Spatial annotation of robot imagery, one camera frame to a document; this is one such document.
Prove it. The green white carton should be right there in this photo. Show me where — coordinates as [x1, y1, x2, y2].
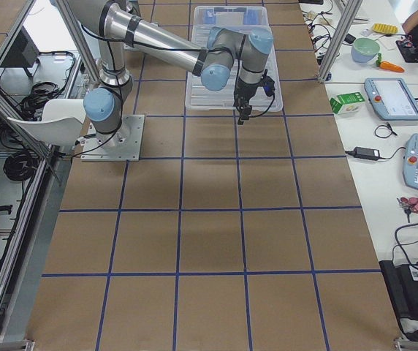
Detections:
[330, 91, 365, 115]

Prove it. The white chair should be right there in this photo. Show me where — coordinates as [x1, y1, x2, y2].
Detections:
[7, 99, 86, 146]

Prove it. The aluminium frame post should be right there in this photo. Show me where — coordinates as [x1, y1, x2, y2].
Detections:
[317, 0, 362, 83]

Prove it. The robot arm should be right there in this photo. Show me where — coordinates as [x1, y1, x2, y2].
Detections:
[69, 1, 276, 123]

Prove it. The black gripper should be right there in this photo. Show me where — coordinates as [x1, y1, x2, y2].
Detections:
[234, 69, 276, 125]

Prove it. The pink key bundle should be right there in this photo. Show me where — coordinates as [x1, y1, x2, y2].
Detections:
[397, 197, 418, 222]

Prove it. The clear plastic storage box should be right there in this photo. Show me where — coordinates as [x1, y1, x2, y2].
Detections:
[184, 4, 284, 114]

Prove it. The toy carrot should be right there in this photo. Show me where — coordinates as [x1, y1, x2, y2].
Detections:
[376, 53, 405, 73]

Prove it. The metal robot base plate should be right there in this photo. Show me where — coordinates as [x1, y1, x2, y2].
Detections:
[80, 115, 145, 162]

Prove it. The green bowl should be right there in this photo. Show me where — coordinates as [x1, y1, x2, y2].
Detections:
[351, 37, 380, 63]

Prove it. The upper teach pendant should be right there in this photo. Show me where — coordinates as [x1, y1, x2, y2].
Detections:
[364, 78, 418, 121]

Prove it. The black power adapter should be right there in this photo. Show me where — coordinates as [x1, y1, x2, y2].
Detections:
[345, 146, 381, 161]

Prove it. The yellow toy block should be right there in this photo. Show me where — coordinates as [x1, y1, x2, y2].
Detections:
[371, 23, 399, 35]

